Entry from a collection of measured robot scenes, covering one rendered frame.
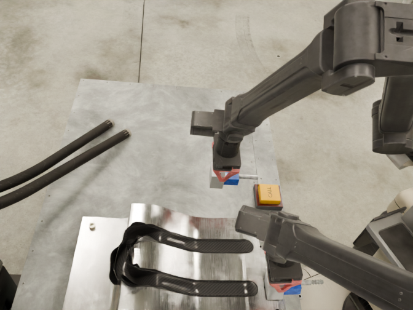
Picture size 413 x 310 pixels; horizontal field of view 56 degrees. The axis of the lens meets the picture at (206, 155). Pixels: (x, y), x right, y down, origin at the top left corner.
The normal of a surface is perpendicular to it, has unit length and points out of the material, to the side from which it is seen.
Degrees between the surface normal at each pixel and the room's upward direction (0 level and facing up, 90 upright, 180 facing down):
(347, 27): 54
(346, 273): 73
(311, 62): 78
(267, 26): 1
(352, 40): 44
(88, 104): 0
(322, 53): 32
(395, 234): 0
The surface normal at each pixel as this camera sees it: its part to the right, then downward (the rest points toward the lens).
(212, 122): 0.00, -0.20
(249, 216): -0.37, -0.14
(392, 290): -0.92, -0.26
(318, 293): 0.11, -0.65
